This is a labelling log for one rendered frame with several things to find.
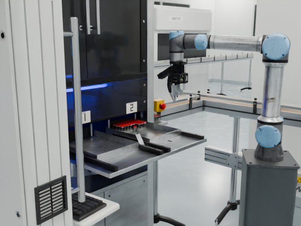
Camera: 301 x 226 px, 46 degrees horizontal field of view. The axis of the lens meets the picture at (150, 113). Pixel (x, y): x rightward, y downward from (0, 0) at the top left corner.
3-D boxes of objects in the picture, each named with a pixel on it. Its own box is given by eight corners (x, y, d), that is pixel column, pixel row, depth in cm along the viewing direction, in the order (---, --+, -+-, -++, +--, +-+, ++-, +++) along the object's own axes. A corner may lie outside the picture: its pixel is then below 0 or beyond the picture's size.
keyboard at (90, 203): (9, 193, 145) (9, 187, 144) (38, 181, 156) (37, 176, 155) (79, 222, 122) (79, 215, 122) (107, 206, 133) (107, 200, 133)
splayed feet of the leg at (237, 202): (209, 228, 270) (210, 211, 267) (242, 205, 306) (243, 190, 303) (219, 232, 265) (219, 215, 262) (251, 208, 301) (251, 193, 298)
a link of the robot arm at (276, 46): (281, 143, 182) (292, 32, 170) (279, 151, 168) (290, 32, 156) (256, 140, 186) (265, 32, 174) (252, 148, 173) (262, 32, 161)
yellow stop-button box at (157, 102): (148, 110, 226) (148, 99, 225) (156, 109, 231) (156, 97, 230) (157, 112, 221) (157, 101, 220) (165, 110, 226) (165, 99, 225)
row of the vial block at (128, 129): (119, 133, 202) (119, 125, 201) (141, 128, 215) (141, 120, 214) (122, 134, 201) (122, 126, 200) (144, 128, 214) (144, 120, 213)
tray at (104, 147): (53, 146, 179) (53, 140, 179) (94, 136, 198) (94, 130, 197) (97, 162, 157) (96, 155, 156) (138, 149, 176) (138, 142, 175)
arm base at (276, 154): (280, 153, 198) (281, 135, 196) (286, 162, 183) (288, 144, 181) (252, 151, 200) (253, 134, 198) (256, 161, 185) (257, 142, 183)
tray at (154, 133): (105, 133, 204) (105, 127, 203) (137, 124, 223) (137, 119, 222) (149, 145, 182) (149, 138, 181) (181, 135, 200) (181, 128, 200)
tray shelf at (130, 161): (45, 152, 176) (45, 149, 176) (143, 126, 227) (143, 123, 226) (109, 178, 145) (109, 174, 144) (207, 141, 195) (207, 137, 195)
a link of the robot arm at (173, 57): (165, 53, 186) (175, 52, 192) (166, 61, 187) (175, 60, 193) (177, 53, 181) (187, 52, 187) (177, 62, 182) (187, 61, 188)
